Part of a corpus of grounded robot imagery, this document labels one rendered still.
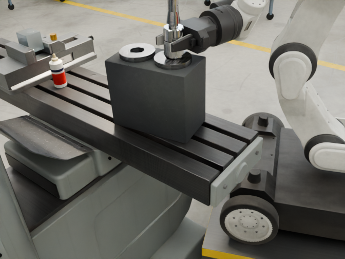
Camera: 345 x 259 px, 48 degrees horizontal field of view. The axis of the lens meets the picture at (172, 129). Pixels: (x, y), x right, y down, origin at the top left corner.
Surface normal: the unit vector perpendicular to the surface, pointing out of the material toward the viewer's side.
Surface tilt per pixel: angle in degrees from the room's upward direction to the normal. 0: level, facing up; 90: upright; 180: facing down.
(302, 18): 90
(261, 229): 90
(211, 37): 90
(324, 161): 90
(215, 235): 0
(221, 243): 0
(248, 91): 0
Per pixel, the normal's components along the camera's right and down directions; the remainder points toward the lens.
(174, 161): -0.04, -0.82
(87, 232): 0.79, 0.32
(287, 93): -0.27, 0.56
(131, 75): -0.47, 0.52
